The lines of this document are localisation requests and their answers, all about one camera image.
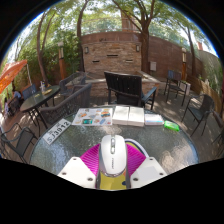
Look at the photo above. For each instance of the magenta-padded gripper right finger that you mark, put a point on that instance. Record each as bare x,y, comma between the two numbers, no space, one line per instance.
146,170

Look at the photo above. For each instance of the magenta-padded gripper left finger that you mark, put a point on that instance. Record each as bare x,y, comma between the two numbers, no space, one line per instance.
78,170

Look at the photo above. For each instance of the white computer mouse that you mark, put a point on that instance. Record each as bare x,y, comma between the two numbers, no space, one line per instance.
113,156

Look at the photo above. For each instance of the yellow duck-shaped mouse pad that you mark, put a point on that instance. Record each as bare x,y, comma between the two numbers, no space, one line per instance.
112,182

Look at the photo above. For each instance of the white licence plate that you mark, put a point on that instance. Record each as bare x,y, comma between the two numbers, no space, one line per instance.
56,131

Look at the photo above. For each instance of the small white striped box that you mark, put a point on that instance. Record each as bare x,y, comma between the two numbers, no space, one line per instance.
153,120

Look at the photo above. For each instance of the small green marker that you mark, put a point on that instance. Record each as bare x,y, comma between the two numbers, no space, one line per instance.
171,126

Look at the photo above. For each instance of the white flat box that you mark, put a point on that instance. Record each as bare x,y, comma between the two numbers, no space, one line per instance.
136,116
120,115

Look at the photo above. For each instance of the colourful sticker sheet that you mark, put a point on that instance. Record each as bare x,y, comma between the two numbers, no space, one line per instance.
92,116

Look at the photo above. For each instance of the dark wicker patio chair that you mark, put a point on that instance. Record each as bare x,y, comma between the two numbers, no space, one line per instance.
71,81
68,106

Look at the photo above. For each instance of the black metal mesh chair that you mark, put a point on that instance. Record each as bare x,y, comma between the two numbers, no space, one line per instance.
21,136
200,110

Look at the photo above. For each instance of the dark round patio table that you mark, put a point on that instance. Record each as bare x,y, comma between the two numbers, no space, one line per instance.
38,98

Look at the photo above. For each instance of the black metal patio chair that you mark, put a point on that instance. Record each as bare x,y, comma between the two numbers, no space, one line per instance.
175,80
220,130

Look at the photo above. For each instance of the black slatted wooden chair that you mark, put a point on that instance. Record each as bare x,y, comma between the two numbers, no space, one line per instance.
125,86

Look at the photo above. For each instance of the clear drink bottle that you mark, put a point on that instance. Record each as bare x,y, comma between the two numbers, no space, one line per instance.
43,87

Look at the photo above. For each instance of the white square planter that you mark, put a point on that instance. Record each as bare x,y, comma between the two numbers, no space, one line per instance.
188,88

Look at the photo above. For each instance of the blue-backed patio chair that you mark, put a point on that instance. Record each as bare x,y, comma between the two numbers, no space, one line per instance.
29,90

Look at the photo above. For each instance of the person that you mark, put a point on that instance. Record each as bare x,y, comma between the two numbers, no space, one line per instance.
17,94

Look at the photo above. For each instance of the orange patio umbrella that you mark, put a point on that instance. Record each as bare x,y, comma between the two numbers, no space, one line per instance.
11,75

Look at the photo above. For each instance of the tree with forked trunk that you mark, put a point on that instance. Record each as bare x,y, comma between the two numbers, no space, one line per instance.
145,46

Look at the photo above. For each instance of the grey wall utility box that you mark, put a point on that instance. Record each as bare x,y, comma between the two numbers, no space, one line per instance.
153,66

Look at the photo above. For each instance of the wooden lamp post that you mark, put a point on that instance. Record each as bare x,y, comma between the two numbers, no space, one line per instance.
183,65
61,63

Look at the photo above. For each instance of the black wall lamp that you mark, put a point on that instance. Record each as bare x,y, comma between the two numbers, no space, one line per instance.
137,48
86,49

